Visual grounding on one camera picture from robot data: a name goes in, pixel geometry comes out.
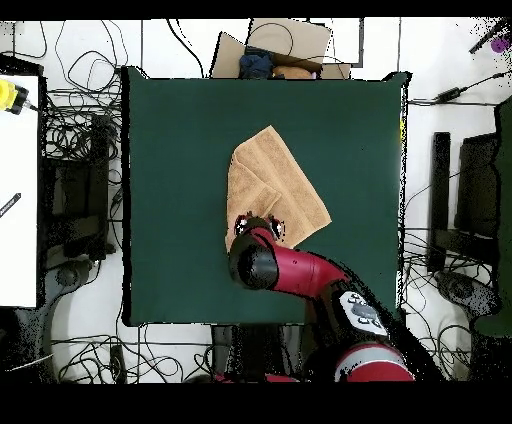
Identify orange cloth in box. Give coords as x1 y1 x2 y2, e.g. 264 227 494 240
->
272 64 315 80

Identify black monitor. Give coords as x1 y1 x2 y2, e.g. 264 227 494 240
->
453 132 501 265

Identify black marker pen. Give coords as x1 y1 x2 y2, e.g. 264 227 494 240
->
0 192 22 219

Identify black rod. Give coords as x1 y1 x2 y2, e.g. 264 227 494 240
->
468 16 512 55

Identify purple object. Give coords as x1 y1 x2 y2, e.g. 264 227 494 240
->
489 31 512 54

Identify black equipment stand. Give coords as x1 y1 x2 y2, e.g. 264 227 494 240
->
39 113 117 261

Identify grey wheeled stand base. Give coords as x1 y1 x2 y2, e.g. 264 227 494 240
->
435 269 501 321
39 257 97 329

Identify black upright bar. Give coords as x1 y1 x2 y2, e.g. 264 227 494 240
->
426 131 452 274

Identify white side table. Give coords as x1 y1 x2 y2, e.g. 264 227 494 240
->
0 73 41 309

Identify orange terry towel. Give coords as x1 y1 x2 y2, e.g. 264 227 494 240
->
224 124 333 254

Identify dark blue cloth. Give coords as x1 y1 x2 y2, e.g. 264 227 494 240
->
238 47 275 80

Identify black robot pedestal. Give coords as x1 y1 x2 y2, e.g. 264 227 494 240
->
209 324 307 381

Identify yellow and black tool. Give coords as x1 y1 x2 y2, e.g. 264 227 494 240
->
0 78 39 116

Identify black cable tangle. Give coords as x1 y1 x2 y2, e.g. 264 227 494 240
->
51 323 213 384
39 19 131 169
399 227 481 383

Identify brown cardboard box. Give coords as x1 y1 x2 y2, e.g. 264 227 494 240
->
209 17 353 80

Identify white panel with dark frame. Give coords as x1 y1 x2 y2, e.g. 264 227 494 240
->
307 17 365 68

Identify dark green table cloth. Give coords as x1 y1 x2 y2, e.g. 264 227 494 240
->
121 65 411 329

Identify black power adapter with cable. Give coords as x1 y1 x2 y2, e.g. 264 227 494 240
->
407 69 512 107

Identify green cloth on side table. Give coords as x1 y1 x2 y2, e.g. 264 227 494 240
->
473 95 512 338

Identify black power strip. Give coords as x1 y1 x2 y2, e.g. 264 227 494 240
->
108 343 128 384

